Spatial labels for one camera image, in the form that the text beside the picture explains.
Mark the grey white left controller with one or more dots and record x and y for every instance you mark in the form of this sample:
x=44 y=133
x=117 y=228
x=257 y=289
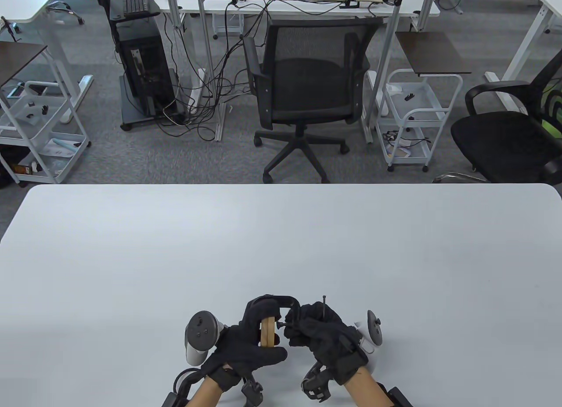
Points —
x=202 y=330

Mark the black metal clamp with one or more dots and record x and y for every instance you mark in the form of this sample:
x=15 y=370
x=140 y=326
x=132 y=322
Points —
x=290 y=300

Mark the white desk with angled leg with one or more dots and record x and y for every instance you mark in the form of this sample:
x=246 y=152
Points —
x=524 y=42

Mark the black computer tower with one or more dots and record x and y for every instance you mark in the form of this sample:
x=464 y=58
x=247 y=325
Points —
x=145 y=73

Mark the white curved desk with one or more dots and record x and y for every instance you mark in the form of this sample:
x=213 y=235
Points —
x=26 y=1

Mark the person's right hand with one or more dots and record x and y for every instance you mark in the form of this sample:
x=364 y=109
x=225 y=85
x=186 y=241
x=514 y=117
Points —
x=329 y=341

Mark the white power strip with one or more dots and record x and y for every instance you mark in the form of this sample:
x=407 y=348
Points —
x=196 y=91

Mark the black green office chair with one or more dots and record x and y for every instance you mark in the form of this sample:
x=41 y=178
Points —
x=496 y=143

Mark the person's left forearm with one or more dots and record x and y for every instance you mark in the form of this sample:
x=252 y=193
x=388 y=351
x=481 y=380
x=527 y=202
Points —
x=204 y=396

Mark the black mesh office chair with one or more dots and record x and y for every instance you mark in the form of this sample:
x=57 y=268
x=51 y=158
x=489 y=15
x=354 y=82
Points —
x=307 y=86

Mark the chrome chair base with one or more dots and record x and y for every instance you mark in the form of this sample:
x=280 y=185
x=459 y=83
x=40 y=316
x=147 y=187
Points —
x=461 y=175

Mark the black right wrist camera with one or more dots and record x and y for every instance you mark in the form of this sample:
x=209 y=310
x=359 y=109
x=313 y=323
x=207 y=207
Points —
x=316 y=385

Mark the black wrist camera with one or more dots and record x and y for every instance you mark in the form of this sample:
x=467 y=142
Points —
x=252 y=394
x=316 y=385

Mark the white rolling cart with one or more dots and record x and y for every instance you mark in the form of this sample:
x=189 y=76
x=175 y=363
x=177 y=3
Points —
x=412 y=102
x=26 y=117

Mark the grey rolling computer stand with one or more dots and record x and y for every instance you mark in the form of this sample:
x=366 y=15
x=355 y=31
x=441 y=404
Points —
x=131 y=117

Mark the person's right forearm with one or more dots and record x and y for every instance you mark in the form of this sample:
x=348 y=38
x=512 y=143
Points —
x=366 y=389

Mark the grey white controller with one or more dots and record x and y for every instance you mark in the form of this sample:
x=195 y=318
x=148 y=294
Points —
x=202 y=330
x=373 y=332

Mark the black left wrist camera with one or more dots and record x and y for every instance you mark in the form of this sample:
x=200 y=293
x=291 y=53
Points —
x=252 y=394

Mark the grey white right controller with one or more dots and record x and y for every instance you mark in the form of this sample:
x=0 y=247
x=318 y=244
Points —
x=373 y=332

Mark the dark brown side tabletop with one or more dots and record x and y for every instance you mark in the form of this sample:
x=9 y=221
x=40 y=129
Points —
x=432 y=53
x=17 y=60

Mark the white desk with metal posts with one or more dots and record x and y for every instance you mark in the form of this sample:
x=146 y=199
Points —
x=307 y=5

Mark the person's left hand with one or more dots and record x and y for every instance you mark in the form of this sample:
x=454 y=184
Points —
x=241 y=345

